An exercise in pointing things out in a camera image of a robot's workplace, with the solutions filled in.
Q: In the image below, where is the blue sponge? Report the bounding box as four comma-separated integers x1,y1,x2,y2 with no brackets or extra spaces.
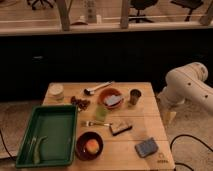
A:
135,137,158,158

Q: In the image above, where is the dark brown bowl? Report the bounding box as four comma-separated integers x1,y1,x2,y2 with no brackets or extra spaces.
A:
76,132,103,161

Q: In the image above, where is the dark eraser block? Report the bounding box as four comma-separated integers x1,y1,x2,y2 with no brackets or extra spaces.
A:
109,121,132,136

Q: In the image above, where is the green plastic cup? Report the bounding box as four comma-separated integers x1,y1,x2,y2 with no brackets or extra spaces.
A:
95,105,108,122

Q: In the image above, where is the green plastic tray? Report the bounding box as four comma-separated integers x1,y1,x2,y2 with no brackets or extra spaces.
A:
15,105,77,168

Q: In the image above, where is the metal fork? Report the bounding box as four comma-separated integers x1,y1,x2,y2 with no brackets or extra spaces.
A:
81,121,112,127

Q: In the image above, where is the orange fruit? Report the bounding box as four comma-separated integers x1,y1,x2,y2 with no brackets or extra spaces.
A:
85,139,100,154

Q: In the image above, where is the black office chair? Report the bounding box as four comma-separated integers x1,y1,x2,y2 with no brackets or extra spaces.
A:
171,0,204,22
26,0,54,10
129,0,158,23

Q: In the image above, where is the white lidded jar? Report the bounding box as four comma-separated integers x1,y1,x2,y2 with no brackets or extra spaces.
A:
49,84,64,100

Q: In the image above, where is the grey cloth in bowl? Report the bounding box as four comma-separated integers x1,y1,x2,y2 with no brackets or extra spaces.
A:
104,95,122,106

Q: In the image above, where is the black office chair left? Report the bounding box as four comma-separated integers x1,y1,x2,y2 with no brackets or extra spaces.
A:
26,0,54,10

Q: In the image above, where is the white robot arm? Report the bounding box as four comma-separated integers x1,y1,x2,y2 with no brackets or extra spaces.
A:
157,62,213,126

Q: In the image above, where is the metal cup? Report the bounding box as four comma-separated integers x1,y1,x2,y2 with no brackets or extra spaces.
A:
129,89,142,105

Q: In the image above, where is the dark brown dried food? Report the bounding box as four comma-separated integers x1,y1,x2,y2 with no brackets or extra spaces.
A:
70,96,90,111

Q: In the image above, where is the black cable left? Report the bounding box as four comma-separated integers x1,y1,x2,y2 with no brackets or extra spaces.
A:
0,129,17,162

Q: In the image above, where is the black cable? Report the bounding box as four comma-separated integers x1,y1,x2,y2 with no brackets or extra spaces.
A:
0,129,17,162
169,133,213,171

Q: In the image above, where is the black cable right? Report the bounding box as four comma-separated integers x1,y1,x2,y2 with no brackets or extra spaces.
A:
169,133,213,171

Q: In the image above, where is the green vegetable in tray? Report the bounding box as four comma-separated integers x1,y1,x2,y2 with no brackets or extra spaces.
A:
33,136,47,164

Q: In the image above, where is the orange bowl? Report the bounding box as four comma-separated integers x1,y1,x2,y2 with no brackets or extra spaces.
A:
98,88,124,110

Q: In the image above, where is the black office chair right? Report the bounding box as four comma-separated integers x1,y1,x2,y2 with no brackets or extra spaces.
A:
171,0,204,22

